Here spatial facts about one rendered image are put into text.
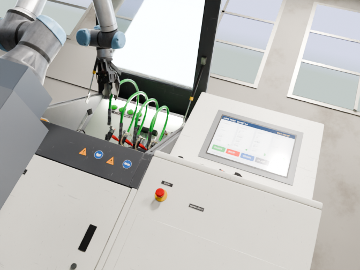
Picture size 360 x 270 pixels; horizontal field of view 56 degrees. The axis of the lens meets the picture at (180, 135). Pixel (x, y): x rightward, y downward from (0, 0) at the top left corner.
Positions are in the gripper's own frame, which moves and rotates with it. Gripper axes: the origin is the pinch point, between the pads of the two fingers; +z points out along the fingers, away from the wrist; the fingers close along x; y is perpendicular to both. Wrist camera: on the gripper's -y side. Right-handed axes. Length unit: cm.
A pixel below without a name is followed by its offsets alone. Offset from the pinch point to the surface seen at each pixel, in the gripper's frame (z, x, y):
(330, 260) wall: 180, 112, -161
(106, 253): 53, 19, 54
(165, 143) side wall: 22.2, 28.4, 6.7
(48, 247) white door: 50, -3, 58
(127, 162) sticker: 24.6, 20.0, 29.6
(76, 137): 13.5, -5.1, 27.7
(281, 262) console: 58, 82, 39
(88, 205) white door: 38, 8, 45
